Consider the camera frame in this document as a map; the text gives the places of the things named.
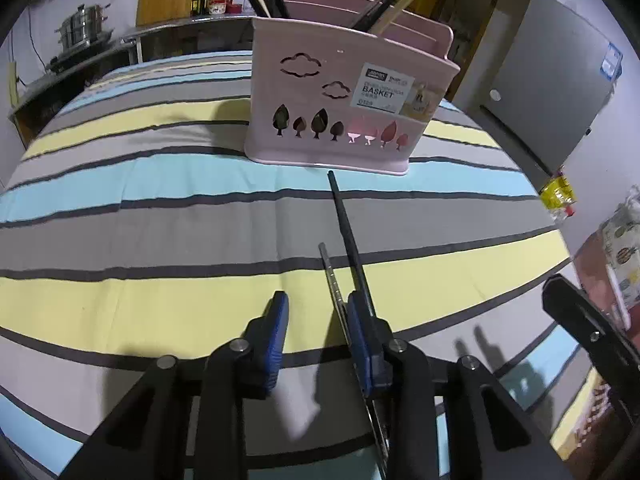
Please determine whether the long black chopstick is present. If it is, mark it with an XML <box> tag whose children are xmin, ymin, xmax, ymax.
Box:
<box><xmin>328</xmin><ymin>170</ymin><xmax>376</xmax><ymax>316</ymax></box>

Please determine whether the silver metal chopstick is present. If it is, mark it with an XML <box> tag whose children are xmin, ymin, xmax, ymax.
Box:
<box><xmin>318</xmin><ymin>243</ymin><xmax>388</xmax><ymax>480</ymax></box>

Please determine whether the patterned cloth at right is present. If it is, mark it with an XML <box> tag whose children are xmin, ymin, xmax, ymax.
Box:
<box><xmin>599</xmin><ymin>185</ymin><xmax>639</xmax><ymax>330</ymax></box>

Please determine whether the yellow snack bag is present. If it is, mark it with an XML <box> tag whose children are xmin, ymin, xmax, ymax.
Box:
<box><xmin>539</xmin><ymin>172</ymin><xmax>576</xmax><ymax>224</ymax></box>

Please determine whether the striped tablecloth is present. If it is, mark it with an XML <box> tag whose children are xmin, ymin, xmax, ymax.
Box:
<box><xmin>1</xmin><ymin>51</ymin><xmax>596</xmax><ymax>479</ymax></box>

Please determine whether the pink utensil basket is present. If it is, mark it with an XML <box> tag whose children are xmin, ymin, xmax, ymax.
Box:
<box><xmin>244</xmin><ymin>0</ymin><xmax>459</xmax><ymax>176</ymax></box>

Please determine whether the grey refrigerator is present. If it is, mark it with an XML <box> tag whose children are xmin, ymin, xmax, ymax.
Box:
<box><xmin>452</xmin><ymin>0</ymin><xmax>624</xmax><ymax>188</ymax></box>

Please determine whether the red lidded jar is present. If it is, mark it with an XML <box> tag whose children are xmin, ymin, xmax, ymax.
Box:
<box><xmin>207</xmin><ymin>0</ymin><xmax>233</xmax><ymax>15</ymax></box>

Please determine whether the steel steamer pot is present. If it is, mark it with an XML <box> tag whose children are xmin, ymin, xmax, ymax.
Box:
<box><xmin>55</xmin><ymin>4</ymin><xmax>110</xmax><ymax>51</ymax></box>

